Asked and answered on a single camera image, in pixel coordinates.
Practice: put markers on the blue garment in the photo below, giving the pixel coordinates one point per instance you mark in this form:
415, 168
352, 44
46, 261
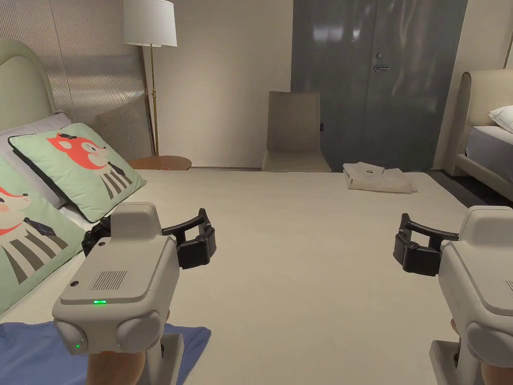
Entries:
32, 353

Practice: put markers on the pale green padded headboard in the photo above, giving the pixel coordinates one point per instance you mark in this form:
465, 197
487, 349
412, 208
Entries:
24, 80

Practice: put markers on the grey double door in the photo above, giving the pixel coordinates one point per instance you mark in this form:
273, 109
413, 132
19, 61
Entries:
360, 80

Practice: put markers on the folded beige garment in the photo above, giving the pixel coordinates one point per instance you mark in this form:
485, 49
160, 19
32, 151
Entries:
376, 178

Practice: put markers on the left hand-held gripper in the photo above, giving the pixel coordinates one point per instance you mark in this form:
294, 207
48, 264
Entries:
120, 276

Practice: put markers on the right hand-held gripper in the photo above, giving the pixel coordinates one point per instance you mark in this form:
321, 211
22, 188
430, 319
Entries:
481, 280

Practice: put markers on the bed with grey mattress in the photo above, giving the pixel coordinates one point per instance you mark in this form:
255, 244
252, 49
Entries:
489, 142

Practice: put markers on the person's left hand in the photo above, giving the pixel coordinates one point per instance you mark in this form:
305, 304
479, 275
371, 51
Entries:
116, 369

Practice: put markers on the green fox print cushion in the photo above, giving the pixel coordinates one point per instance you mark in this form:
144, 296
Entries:
28, 248
76, 172

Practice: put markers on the floor lamp with white shade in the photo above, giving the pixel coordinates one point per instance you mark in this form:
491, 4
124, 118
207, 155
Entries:
150, 24

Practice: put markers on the bed with beige sheet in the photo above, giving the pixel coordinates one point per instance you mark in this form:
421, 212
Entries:
300, 260

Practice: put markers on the white pillow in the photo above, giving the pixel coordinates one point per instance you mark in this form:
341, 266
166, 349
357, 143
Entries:
28, 130
503, 116

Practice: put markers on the person's right hand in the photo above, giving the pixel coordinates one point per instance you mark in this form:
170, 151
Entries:
495, 375

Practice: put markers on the beige padded headboard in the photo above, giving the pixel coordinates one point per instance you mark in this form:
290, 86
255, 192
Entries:
481, 96

